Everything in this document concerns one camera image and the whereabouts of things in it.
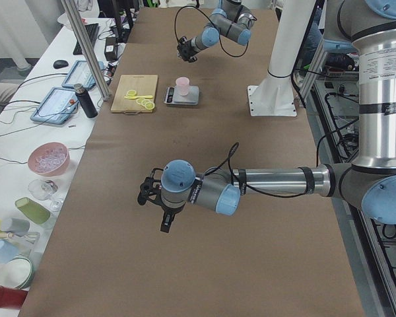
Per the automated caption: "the pink plastic cup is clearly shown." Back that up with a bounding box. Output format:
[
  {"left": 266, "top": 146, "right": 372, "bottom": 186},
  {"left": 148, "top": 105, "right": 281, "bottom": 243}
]
[{"left": 176, "top": 77, "right": 189, "bottom": 96}]

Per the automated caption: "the grey cup lying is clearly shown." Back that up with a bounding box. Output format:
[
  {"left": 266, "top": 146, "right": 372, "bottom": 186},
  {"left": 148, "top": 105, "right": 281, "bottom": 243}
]
[{"left": 0, "top": 217, "right": 30, "bottom": 236}]

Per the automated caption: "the lemon slice near board end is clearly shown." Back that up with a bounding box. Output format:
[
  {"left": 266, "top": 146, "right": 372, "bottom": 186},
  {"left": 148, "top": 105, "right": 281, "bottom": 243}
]
[{"left": 126, "top": 89, "right": 137, "bottom": 97}]

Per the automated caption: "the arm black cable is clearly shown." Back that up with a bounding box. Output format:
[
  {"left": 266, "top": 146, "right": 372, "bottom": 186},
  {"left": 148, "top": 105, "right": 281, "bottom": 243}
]
[
  {"left": 174, "top": 4, "right": 251, "bottom": 57},
  {"left": 203, "top": 133, "right": 360, "bottom": 198}
]

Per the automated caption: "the clear wine glass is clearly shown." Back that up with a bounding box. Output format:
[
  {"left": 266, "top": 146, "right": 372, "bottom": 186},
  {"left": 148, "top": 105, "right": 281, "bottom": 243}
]
[{"left": 28, "top": 179, "right": 63, "bottom": 212}]

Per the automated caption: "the white green bowl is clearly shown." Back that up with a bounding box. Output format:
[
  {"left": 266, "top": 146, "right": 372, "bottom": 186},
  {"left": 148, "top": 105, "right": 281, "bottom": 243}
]
[{"left": 0, "top": 257, "right": 34, "bottom": 289}]

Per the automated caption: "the blue tablet near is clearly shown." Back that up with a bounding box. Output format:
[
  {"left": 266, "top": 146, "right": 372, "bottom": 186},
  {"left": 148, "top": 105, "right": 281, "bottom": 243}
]
[{"left": 30, "top": 87, "right": 79, "bottom": 125}]

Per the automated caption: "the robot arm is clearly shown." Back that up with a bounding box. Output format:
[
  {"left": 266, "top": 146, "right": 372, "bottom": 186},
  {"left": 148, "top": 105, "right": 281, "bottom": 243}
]
[
  {"left": 176, "top": 1, "right": 257, "bottom": 63},
  {"left": 137, "top": 1, "right": 396, "bottom": 232}
]

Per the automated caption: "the blue tablet far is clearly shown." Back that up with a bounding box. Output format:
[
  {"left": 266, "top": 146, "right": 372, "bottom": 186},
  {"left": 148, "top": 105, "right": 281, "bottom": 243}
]
[{"left": 61, "top": 60, "right": 95, "bottom": 90}]

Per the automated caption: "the digital kitchen scale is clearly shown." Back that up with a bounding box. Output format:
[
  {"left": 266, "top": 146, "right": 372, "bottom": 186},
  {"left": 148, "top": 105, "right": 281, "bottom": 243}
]
[{"left": 163, "top": 86, "right": 200, "bottom": 106}]

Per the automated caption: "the pink bowl with ice cubes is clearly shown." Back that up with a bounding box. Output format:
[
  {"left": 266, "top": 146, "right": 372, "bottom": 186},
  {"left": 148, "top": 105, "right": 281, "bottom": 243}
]
[{"left": 28, "top": 142, "right": 70, "bottom": 176}]

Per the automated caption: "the yellow plastic knife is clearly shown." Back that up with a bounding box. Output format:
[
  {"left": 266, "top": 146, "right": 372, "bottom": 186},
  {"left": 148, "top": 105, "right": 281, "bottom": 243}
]
[{"left": 124, "top": 95, "right": 154, "bottom": 100}]

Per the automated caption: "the black computer mouse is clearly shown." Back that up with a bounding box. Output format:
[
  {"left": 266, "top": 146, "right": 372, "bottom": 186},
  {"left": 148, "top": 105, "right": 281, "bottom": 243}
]
[{"left": 53, "top": 59, "right": 69, "bottom": 69}]

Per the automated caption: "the blue tablet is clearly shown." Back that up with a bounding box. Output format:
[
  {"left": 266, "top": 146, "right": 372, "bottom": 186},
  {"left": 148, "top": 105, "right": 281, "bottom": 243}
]
[
  {"left": 61, "top": 60, "right": 95, "bottom": 90},
  {"left": 30, "top": 87, "right": 79, "bottom": 125}
]

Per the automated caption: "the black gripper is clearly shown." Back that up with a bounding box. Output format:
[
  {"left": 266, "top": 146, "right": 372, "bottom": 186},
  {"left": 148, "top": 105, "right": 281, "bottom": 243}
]
[
  {"left": 137, "top": 170, "right": 178, "bottom": 233},
  {"left": 177, "top": 36, "right": 197, "bottom": 63}
]

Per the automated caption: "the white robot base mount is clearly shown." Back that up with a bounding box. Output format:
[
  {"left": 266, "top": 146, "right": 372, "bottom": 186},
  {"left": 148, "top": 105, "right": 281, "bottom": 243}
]
[{"left": 248, "top": 0, "right": 315, "bottom": 117}]

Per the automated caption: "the red cup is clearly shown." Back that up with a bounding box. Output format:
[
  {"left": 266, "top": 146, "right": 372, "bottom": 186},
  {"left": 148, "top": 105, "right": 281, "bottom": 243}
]
[{"left": 0, "top": 285, "right": 28, "bottom": 310}]

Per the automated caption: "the lemon slice middle of row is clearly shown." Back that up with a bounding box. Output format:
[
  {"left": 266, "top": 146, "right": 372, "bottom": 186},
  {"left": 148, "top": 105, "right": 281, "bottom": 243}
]
[{"left": 141, "top": 100, "right": 152, "bottom": 109}]

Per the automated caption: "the green cup lying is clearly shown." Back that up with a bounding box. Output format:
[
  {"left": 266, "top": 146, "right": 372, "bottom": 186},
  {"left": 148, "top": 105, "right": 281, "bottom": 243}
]
[{"left": 15, "top": 197, "right": 51, "bottom": 225}]

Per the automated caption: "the aluminium frame post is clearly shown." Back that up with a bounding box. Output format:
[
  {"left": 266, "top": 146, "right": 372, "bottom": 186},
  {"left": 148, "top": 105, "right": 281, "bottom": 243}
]
[{"left": 61, "top": 0, "right": 110, "bottom": 101}]

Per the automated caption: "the light blue cup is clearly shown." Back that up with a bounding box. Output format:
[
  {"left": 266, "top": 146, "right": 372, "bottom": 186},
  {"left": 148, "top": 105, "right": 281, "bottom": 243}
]
[{"left": 0, "top": 239, "right": 19, "bottom": 264}]

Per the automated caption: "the wooden cutting board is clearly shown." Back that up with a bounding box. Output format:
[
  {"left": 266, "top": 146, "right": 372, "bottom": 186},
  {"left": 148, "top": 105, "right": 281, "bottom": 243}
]
[{"left": 110, "top": 75, "right": 158, "bottom": 114}]

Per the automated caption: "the black keyboard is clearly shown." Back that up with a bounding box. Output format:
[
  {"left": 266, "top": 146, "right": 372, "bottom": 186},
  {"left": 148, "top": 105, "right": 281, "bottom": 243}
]
[{"left": 73, "top": 22, "right": 100, "bottom": 56}]

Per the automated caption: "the black thermos bottle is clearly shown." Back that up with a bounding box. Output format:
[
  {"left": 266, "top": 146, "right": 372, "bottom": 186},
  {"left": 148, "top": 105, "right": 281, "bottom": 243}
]
[{"left": 73, "top": 83, "right": 98, "bottom": 118}]

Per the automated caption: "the black power adapter box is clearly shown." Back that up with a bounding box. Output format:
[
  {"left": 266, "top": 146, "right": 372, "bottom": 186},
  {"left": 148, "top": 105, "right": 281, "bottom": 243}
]
[{"left": 104, "top": 36, "right": 118, "bottom": 61}]

